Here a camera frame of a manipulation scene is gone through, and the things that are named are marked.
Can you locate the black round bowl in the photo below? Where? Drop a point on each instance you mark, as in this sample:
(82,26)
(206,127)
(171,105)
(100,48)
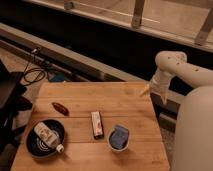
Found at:
(36,147)

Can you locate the dark red pepper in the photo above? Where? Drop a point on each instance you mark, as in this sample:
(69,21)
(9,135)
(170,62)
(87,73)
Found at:
(60,108)

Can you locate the blue box on floor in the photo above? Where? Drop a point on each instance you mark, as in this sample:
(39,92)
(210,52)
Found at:
(58,78)

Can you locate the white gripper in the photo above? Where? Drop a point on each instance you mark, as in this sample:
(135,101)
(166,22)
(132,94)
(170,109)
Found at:
(159,84)

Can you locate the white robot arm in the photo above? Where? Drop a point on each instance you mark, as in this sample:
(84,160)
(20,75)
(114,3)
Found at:
(193,141)

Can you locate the white plastic bottle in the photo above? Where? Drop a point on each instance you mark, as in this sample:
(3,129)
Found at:
(48,137)

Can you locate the black chair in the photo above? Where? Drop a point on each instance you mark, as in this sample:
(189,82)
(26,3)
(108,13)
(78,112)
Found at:
(12,102)

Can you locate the rectangular candy bar box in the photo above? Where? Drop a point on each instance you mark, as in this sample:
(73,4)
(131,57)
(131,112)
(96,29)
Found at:
(97,126)

